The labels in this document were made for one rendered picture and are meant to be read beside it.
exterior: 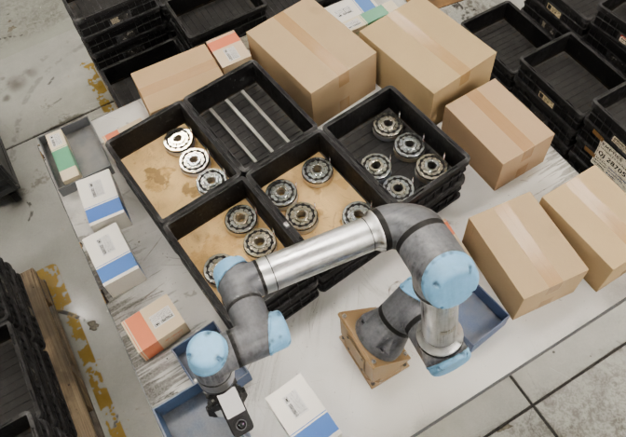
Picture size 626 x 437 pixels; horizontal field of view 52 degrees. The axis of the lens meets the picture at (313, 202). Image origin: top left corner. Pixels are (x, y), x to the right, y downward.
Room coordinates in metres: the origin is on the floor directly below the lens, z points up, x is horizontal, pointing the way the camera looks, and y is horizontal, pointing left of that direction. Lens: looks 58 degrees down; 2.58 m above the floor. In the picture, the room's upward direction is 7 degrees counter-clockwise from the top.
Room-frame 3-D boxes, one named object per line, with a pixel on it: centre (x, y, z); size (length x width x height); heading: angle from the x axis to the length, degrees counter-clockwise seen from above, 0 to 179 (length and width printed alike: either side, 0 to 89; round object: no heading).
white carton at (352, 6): (2.01, -0.25, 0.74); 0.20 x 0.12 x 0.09; 111
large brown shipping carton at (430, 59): (1.67, -0.48, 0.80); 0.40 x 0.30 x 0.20; 32
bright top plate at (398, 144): (1.25, -0.34, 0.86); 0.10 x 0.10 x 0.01
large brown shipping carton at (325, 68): (1.73, -0.06, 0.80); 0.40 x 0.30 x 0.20; 32
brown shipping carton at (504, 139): (1.31, -0.66, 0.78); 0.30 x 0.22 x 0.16; 26
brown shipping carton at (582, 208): (0.90, -0.87, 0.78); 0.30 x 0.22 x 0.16; 25
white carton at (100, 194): (1.24, 0.72, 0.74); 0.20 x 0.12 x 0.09; 20
